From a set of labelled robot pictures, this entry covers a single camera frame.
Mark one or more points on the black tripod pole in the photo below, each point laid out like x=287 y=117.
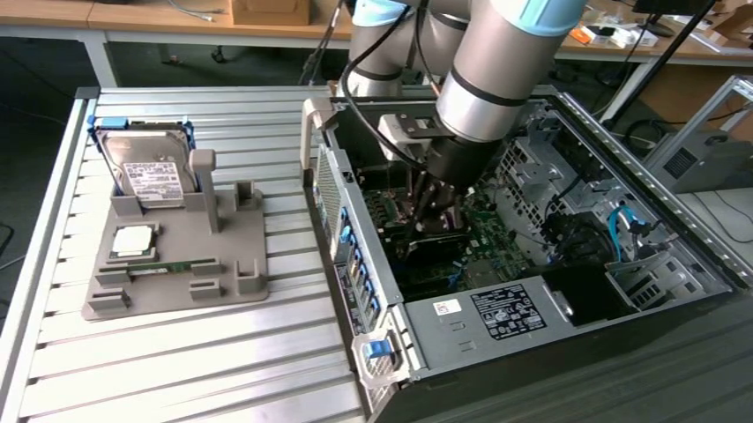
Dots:
x=665 y=59

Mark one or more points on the brown cardboard panel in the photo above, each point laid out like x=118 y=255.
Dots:
x=688 y=97

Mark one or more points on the grey plastic parts rack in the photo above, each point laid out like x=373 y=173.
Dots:
x=176 y=238

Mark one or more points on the grey power supply unit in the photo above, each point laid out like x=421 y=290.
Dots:
x=447 y=335

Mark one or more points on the small white box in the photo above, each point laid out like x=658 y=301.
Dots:
x=638 y=39

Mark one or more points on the hard disk in blue caddy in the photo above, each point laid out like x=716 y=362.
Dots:
x=147 y=167

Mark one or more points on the open grey PC case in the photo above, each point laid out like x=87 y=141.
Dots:
x=365 y=247

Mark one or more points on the wooden desk white frame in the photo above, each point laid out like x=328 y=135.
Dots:
x=59 y=17
x=736 y=55

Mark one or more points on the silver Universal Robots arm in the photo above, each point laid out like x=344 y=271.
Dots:
x=494 y=66

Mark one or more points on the black monitor with stand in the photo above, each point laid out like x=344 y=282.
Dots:
x=658 y=30

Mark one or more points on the blue case latch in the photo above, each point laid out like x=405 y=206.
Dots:
x=377 y=350

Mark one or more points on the black and white device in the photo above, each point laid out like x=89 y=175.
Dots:
x=602 y=34

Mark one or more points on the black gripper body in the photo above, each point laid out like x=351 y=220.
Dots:
x=465 y=161

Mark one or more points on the green motherboard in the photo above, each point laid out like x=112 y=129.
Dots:
x=494 y=247

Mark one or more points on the grey metal disk bay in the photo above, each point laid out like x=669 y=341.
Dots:
x=646 y=282

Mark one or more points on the aluminium profile frame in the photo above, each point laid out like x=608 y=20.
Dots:
x=718 y=101

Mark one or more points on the green RAM stick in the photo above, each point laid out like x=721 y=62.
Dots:
x=164 y=267

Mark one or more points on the small orange box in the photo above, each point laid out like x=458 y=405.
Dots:
x=583 y=35

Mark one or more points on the perforated metal drive cage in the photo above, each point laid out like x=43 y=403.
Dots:
x=541 y=172

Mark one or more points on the silver CPU chip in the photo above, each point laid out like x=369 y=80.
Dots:
x=134 y=241

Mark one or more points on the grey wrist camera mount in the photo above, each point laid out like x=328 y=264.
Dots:
x=399 y=130

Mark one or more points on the black caster wheel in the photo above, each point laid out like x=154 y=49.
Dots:
x=219 y=54

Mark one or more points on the grey computer tower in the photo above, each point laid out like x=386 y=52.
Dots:
x=706 y=167

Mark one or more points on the brown cardboard box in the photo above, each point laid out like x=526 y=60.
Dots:
x=270 y=11
x=738 y=22

